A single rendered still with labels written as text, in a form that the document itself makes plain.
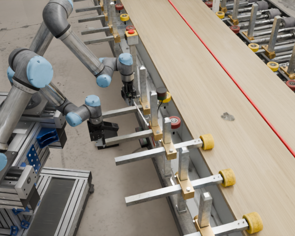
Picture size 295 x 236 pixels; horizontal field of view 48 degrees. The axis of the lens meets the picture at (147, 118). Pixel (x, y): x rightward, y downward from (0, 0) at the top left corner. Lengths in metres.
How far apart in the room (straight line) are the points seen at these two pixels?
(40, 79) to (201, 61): 1.41
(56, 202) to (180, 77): 1.25
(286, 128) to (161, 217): 1.15
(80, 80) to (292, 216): 2.95
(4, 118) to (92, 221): 1.41
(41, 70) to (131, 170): 1.69
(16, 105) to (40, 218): 1.23
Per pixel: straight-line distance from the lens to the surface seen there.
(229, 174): 1.63
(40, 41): 1.92
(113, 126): 1.87
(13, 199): 1.78
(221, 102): 2.14
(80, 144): 3.20
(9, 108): 1.46
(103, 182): 2.86
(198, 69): 2.42
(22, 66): 1.43
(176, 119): 1.99
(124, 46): 3.31
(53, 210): 2.53
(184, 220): 1.79
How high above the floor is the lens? 2.23
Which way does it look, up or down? 41 degrees down
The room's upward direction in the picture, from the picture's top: 3 degrees counter-clockwise
